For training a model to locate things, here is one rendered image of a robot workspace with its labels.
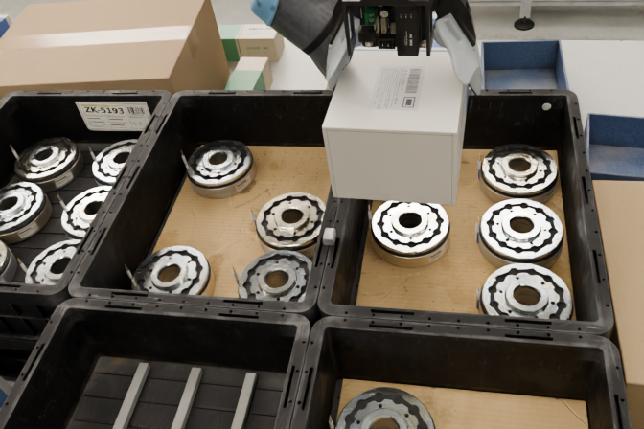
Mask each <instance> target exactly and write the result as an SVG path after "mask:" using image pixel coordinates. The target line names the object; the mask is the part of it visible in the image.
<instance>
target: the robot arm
mask: <svg viewBox="0 0 644 429"><path fill-rule="evenodd" d="M250 8H251V10H252V11H253V13H254V14H256V15H257V16H258V17H259V18H260V19H261V20H263V21H264V23H265V24H266V25H267V27H271V28H272V29H273V30H274V31H276V32H277V33H278V34H280V35H281V36H283V37H284V38H285V39H287V40H288V41H289V42H291V43H292V44H293V45H295V46H296V47H297V48H298V49H300V50H301V51H303V52H304V53H305V54H306V55H308V56H309V57H310V58H311V60H312V61H313V63H314V64H315V65H316V67H317V68H318V69H319V71H320V72H321V73H322V74H323V76H324V77H325V80H326V81H327V82H328V84H329V88H330V90H331V91H334V89H335V87H336V84H337V82H338V79H339V76H340V73H341V70H344V67H345V66H347V65H348V64H349V63H350V61H351V58H352V55H353V52H354V49H355V48H356V47H358V46H360V45H361V44H362V45H363V46H364V47H367V48H370V47H379V49H396V47H397V55H398V56H418V55H419V52H420V48H426V56H430V54H431V49H432V43H433V38H434V39H435V41H436V42H437V43H438V44H439V45H440V46H442V47H444V48H446V49H447V50H448V52H449V55H450V59H451V63H452V67H453V70H454V73H455V75H456V77H458V79H459V80H460V82H461V83H462V84H463V85H465V86H466V85H468V86H469V87H470V89H471V90H472V92H473V93H474V94H475V96H476V95H477V96H478V95H479V94H480V91H481V84H482V66H481V60H480V54H479V49H478V45H477V40H476V33H475V28H474V25H473V20H472V12H471V8H470V5H469V2H468V0H250ZM434 10H435V12H436V14H437V18H436V20H435V22H434V24H433V19H432V14H433V12H434Z"/></svg>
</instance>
